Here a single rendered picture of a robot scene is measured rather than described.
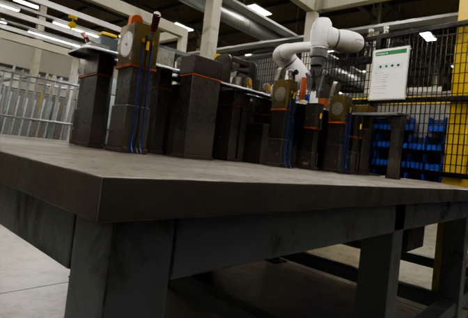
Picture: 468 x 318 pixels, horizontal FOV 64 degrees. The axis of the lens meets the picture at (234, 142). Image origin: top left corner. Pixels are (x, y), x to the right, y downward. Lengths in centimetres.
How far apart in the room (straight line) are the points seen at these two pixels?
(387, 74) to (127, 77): 168
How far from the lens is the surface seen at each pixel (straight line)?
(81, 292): 45
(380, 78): 244
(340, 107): 177
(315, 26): 203
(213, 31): 1011
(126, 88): 110
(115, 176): 34
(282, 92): 152
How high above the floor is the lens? 73
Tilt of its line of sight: 2 degrees up
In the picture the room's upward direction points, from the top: 7 degrees clockwise
